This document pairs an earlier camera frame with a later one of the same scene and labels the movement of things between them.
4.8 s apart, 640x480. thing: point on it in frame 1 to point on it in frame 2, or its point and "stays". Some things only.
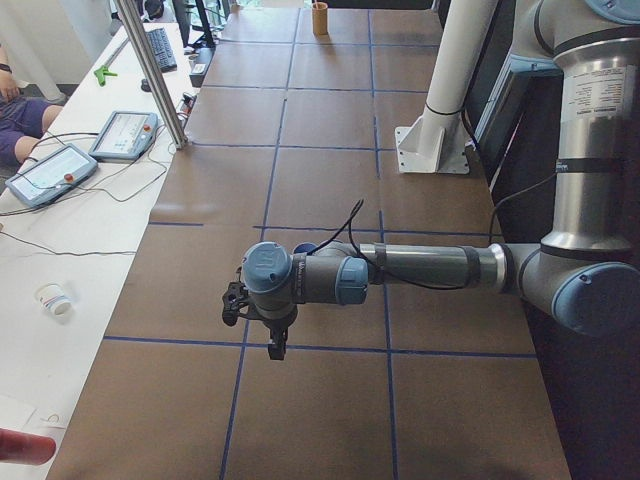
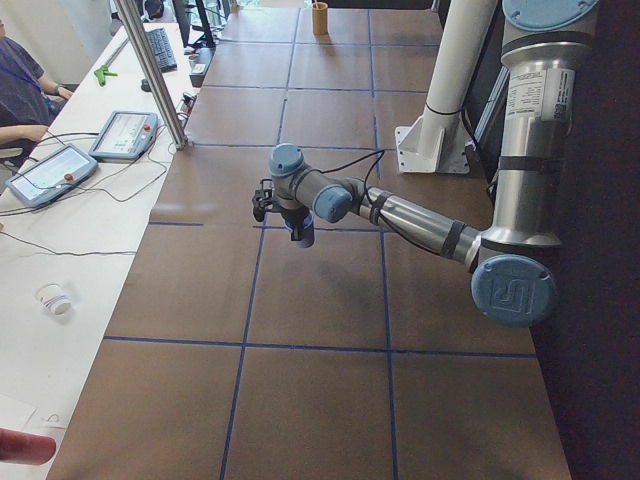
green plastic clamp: x=101 y=72 stays
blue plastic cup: x=304 y=248 to x=308 y=232
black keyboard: x=163 y=49 stays
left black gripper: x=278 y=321 to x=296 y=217
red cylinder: x=27 y=448 stays
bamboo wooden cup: x=320 y=18 stays
